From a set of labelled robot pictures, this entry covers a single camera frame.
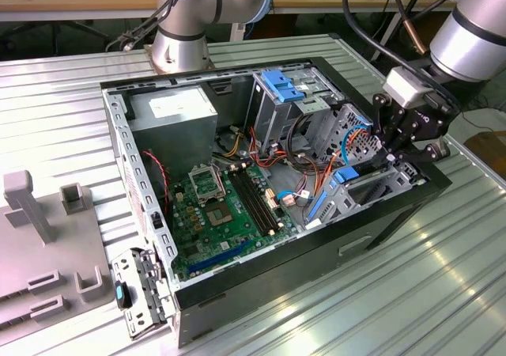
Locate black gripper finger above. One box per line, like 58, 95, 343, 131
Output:
385, 140, 451, 166
372, 93, 404, 151

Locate orange power wire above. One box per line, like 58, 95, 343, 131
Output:
312, 128, 375, 199

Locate blue data wire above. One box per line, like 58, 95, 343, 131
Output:
340, 115, 375, 166

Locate hard disk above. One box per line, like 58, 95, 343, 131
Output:
307, 161, 396, 226

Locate metal disk bay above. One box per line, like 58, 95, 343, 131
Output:
302, 104, 430, 230

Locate blue empty disk carrier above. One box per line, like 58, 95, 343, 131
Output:
261, 70, 308, 104

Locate small cardboard box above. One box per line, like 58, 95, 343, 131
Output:
463, 131, 506, 175

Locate metal drive cage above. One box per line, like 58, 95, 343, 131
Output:
244, 65, 345, 151

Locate black RAM slot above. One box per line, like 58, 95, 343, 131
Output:
228, 172, 265, 237
237, 169, 274, 234
232, 170, 270, 236
242, 168, 278, 233

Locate black open PC case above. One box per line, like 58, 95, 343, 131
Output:
99, 56, 453, 349

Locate metal socket cover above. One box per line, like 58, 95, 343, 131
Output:
188, 164, 227, 206

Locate green motherboard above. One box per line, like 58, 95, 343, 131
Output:
169, 161, 301, 282

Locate grey power supply unit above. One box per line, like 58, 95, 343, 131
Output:
126, 86, 219, 183

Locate blue expansion slot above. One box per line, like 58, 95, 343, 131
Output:
187, 240, 251, 275

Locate black blue latch clip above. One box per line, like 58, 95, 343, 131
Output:
113, 279, 134, 309

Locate grey parts rack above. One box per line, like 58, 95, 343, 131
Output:
0, 169, 115, 331

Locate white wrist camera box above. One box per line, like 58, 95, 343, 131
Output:
385, 66, 434, 108

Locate black cable loop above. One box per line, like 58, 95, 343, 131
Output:
285, 114, 317, 163

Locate thick black wrist cable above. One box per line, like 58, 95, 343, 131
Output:
342, 0, 462, 112

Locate orange black wire bundle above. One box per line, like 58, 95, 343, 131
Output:
247, 124, 319, 177

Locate thin blue wire white plug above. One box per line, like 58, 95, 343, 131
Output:
274, 188, 315, 207

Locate yellow wire bundle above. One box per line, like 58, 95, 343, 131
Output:
219, 126, 248, 157

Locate red black twisted wire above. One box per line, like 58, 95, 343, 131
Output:
141, 150, 172, 215

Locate robot cable bundle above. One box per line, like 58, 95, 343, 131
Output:
104, 0, 187, 53

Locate metal card retainer bracket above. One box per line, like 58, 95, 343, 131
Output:
111, 247, 177, 341

